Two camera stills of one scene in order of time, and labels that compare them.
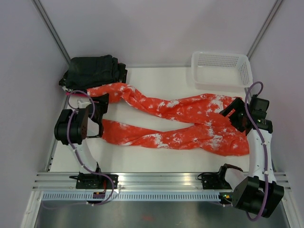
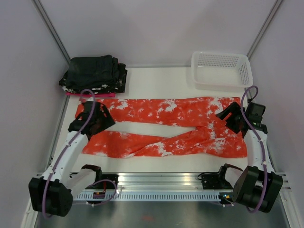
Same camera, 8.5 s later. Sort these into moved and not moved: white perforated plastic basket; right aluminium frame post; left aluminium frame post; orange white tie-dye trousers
Moved: orange white tie-dye trousers
Not moved: right aluminium frame post; white perforated plastic basket; left aluminium frame post
